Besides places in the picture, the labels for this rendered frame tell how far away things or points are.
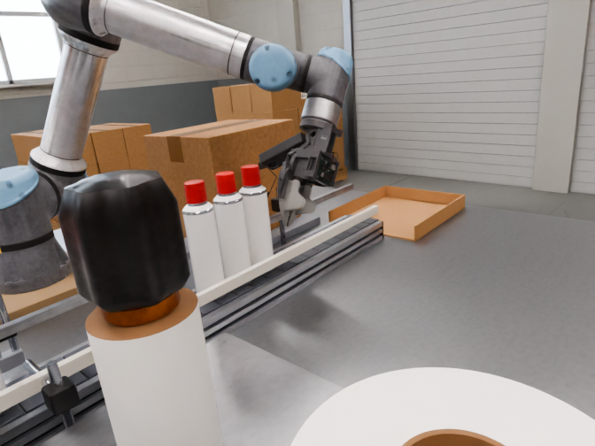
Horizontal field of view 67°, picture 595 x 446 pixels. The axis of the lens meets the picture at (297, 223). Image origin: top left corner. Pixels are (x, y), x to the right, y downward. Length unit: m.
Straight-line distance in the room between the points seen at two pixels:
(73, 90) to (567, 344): 1.00
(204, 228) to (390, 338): 0.34
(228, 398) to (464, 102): 4.55
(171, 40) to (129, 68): 5.95
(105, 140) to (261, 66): 3.42
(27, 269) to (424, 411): 0.87
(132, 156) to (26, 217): 3.26
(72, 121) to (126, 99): 5.65
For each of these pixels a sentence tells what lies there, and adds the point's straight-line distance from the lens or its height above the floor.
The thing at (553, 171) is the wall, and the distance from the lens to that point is 4.68.
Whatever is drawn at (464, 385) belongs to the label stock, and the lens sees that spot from 0.35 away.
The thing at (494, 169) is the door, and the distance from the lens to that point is 4.91.
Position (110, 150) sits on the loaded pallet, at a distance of 4.17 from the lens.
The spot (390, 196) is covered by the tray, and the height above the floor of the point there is 0.83.
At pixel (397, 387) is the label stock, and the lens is 0.34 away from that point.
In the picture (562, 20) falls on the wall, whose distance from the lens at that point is 4.58.
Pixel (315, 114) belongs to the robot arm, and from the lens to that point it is 0.90.
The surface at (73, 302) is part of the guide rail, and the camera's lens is 0.72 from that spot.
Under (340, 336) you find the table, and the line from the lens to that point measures 0.75.
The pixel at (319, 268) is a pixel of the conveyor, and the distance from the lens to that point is 0.93.
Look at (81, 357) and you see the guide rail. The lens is 0.67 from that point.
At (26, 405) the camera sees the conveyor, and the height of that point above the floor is 0.88.
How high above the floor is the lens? 1.24
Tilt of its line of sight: 19 degrees down
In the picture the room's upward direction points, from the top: 5 degrees counter-clockwise
